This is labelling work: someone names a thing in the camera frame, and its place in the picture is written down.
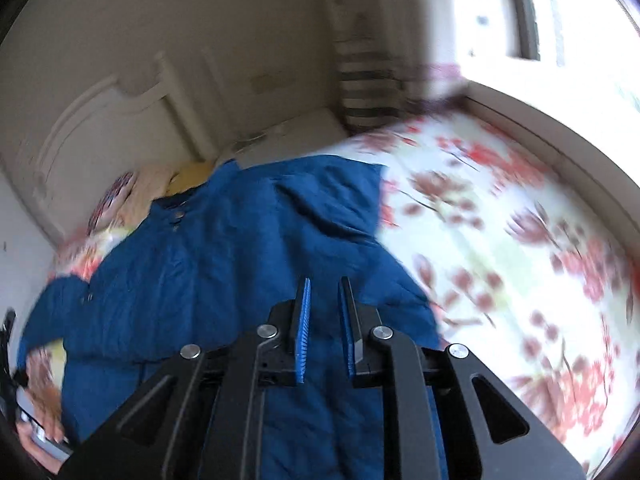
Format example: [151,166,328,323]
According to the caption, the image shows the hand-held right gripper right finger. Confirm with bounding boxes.
[339,276,588,480]

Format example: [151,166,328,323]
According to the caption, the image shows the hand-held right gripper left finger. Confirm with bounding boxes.
[57,277,312,480]

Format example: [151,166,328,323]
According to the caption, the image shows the blue padded jacket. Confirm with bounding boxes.
[17,154,446,480]

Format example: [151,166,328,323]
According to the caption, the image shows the person's left hand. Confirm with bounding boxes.
[15,420,68,473]

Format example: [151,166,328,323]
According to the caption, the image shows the floral bed sheet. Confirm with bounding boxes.
[20,110,636,476]

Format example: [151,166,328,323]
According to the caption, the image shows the purple patterned pillow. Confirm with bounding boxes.
[87,171,138,236]

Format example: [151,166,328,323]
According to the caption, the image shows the yellow cloth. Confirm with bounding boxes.
[167,161,219,196]

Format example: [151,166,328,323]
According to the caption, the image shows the white nightstand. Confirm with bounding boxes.
[234,107,351,171]

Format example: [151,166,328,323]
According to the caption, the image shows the cream pillow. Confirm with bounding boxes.
[120,165,176,226]

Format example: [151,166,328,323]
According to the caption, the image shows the white wooden headboard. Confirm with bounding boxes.
[15,50,241,241]

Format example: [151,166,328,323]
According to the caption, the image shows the striped patterned curtain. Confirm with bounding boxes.
[334,10,417,133]

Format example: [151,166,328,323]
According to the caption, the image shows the window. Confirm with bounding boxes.
[445,0,640,92]

